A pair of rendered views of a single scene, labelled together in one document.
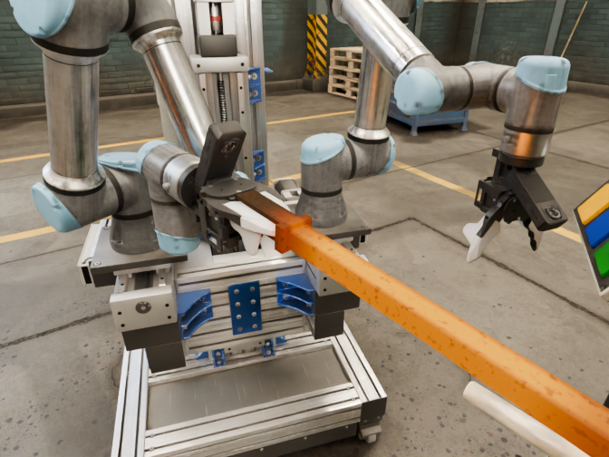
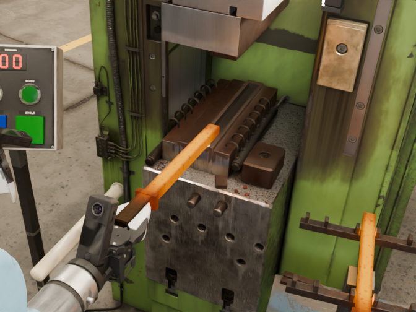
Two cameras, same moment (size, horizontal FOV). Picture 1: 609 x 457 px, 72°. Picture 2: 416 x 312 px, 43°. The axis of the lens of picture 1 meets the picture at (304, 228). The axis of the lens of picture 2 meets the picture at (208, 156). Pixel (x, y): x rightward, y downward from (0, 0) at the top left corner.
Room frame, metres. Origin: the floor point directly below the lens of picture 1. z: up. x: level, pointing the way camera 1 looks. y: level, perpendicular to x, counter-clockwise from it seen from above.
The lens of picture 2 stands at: (0.68, 0.78, 1.79)
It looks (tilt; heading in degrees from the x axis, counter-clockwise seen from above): 35 degrees down; 244
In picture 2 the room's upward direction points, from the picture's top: 3 degrees clockwise
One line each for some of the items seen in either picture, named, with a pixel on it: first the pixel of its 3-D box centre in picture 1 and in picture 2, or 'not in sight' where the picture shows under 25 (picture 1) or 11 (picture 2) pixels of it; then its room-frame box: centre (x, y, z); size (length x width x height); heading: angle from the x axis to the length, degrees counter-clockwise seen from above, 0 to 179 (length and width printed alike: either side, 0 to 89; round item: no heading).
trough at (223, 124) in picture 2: not in sight; (232, 112); (0.01, -0.43, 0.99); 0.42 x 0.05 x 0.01; 42
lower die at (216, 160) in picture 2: not in sight; (223, 120); (0.03, -0.45, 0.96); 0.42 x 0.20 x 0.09; 42
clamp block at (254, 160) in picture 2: not in sight; (263, 164); (0.02, -0.21, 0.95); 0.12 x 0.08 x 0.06; 42
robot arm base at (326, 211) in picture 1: (321, 200); not in sight; (1.10, -0.05, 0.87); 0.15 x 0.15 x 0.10
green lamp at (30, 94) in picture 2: not in sight; (30, 94); (0.56, -0.55, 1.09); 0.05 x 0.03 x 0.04; 132
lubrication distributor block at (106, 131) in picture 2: not in sight; (106, 146); (0.34, -0.66, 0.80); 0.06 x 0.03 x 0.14; 132
